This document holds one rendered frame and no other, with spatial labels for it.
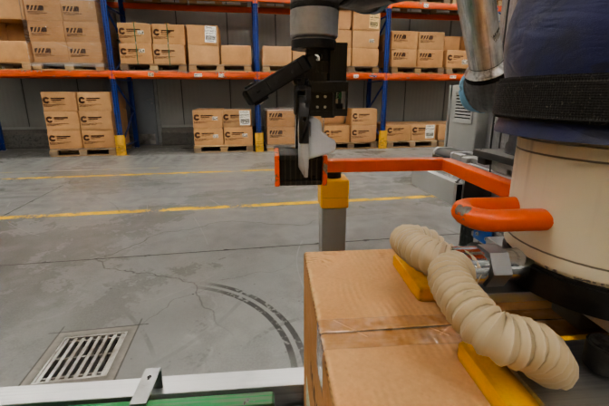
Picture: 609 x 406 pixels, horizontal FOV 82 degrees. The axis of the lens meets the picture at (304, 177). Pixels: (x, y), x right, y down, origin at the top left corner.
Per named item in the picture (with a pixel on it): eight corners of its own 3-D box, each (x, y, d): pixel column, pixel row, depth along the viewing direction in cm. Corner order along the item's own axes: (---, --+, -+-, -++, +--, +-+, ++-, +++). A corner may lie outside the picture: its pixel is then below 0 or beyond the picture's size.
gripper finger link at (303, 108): (310, 141, 52) (308, 84, 53) (299, 141, 52) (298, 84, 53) (306, 148, 57) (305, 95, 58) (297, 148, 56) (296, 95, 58)
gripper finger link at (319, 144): (338, 174, 53) (336, 115, 54) (299, 175, 53) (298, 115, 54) (334, 177, 56) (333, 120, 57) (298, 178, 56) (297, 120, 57)
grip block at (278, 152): (275, 187, 56) (274, 156, 54) (275, 175, 64) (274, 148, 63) (327, 186, 56) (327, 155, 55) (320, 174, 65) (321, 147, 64)
